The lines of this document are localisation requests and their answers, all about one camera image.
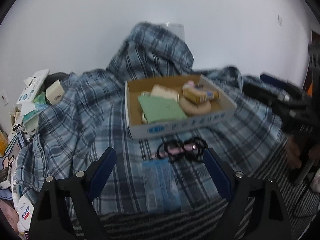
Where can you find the small cream box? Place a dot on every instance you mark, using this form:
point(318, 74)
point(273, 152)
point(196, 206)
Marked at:
point(55, 92)

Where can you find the white cardboard tray box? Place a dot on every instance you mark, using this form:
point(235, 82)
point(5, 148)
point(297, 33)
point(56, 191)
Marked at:
point(222, 109)

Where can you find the wall switch plate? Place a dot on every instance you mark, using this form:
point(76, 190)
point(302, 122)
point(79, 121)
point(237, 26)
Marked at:
point(280, 20)

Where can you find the striped grey fabric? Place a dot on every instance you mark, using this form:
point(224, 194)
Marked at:
point(200, 217)

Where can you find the white pink plush toy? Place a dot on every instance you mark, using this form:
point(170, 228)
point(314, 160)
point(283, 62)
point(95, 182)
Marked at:
point(190, 85)

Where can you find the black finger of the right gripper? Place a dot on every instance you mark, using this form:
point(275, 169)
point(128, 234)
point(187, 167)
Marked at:
point(279, 105)

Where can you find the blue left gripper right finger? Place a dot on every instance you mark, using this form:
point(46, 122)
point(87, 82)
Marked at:
point(220, 173)

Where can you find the blue plaid shirt cloth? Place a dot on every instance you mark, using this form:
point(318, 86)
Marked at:
point(91, 117)

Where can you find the gold blue cigarette pack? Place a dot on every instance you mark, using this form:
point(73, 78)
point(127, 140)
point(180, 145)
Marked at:
point(199, 96)

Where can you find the person's right hand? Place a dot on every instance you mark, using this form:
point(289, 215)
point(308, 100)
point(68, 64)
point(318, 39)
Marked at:
point(293, 153)

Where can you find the white cylindrical bin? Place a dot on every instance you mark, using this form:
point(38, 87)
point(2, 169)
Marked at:
point(175, 28)

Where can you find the green phone case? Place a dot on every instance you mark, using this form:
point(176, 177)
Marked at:
point(156, 109)

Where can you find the beige phone case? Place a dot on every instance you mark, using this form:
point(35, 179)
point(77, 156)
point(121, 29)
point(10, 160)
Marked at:
point(164, 92)

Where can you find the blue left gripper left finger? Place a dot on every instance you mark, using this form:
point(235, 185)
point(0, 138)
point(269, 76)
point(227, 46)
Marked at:
point(99, 172)

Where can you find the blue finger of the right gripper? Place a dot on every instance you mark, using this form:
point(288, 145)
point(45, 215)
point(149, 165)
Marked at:
point(287, 86)

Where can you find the blue face mask package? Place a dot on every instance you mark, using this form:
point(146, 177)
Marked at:
point(161, 192)

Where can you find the white blue medicine box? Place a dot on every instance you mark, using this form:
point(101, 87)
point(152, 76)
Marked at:
point(34, 84)

